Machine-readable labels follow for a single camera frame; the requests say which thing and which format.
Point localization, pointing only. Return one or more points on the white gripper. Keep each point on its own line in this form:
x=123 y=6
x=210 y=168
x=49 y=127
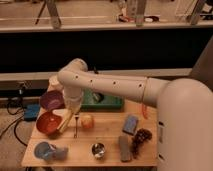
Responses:
x=73 y=107

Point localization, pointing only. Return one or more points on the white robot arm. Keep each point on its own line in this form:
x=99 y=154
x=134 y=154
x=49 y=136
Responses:
x=184 y=112

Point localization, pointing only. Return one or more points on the green plastic tray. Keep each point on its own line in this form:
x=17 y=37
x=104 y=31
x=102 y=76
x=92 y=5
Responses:
x=107 y=102

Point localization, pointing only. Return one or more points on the black brush in tray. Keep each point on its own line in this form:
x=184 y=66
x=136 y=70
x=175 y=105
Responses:
x=98 y=97

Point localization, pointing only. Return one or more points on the purple bowl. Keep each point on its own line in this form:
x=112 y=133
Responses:
x=52 y=100

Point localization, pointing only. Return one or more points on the orange fruit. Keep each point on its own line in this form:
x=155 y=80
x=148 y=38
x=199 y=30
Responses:
x=87 y=122

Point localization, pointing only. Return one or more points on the white paper cup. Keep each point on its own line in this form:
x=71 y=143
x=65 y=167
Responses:
x=55 y=84

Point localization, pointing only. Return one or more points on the red-orange bowl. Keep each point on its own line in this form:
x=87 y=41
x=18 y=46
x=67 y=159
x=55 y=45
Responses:
x=47 y=123

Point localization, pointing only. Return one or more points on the blue power box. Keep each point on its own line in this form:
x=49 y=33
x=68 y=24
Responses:
x=31 y=112

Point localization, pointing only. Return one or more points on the grey cloth toy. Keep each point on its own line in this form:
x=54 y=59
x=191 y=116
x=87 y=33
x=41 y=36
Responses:
x=60 y=153

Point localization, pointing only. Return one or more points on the small metal cup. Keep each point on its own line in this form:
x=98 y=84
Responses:
x=98 y=150

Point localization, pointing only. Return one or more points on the blue plastic cup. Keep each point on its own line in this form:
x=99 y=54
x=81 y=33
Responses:
x=43 y=151

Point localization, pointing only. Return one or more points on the blue sponge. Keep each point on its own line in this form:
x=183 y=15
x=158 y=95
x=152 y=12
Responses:
x=130 y=124

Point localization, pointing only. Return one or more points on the grey sponge block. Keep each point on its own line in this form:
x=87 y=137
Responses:
x=125 y=154

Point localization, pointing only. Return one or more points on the red chili pepper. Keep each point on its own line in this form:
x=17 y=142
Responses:
x=144 y=111

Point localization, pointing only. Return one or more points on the bunch of dark grapes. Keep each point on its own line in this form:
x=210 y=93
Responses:
x=142 y=136

